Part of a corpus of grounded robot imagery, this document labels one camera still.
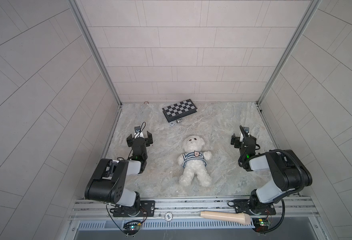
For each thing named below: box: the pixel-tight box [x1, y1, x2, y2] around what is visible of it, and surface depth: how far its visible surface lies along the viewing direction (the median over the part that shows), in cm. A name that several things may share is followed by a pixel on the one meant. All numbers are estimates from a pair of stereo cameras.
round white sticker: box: [164, 211, 173, 222], surface depth 71 cm
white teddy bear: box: [177, 135, 213, 187], surface depth 81 cm
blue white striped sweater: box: [181, 150, 208, 168], surface depth 82 cm
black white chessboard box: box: [162, 98, 198, 123], surface depth 111 cm
